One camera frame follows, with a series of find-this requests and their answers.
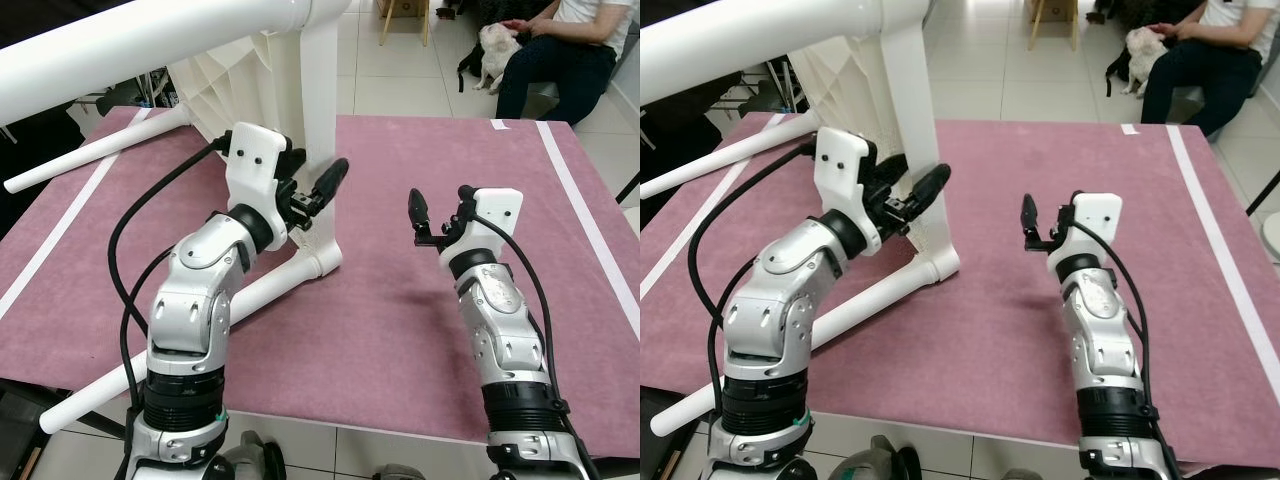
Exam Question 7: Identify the white plastic table leg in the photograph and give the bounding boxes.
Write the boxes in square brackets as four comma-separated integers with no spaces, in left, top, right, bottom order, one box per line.
[38,245,344,436]
[3,103,193,196]
[640,0,936,106]
[640,110,823,201]
[0,0,353,129]
[648,248,963,439]

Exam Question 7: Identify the white french bulldog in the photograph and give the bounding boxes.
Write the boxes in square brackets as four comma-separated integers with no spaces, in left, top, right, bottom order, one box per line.
[470,22,521,96]
[1105,25,1166,99]

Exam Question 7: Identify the seated person in black trousers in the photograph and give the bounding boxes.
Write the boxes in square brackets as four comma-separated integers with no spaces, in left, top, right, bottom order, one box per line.
[495,0,640,126]
[1140,0,1280,139]

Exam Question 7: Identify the wooden stool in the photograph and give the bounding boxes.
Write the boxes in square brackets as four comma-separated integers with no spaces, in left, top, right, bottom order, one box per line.
[378,0,433,49]
[1028,0,1086,53]

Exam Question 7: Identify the robot left leg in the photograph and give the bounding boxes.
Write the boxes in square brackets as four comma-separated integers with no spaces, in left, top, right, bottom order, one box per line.
[835,435,926,480]
[222,430,289,480]

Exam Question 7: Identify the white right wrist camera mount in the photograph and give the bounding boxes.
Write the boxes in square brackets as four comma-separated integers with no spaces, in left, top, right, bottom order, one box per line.
[462,187,524,266]
[1062,193,1123,271]

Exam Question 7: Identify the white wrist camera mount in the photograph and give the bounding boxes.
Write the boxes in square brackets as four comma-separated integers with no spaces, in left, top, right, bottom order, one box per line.
[1062,193,1123,271]
[225,122,293,216]
[815,127,879,226]
[462,187,524,266]

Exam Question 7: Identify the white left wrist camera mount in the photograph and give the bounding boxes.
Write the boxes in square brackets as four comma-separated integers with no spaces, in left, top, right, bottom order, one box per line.
[815,127,879,226]
[225,122,293,216]

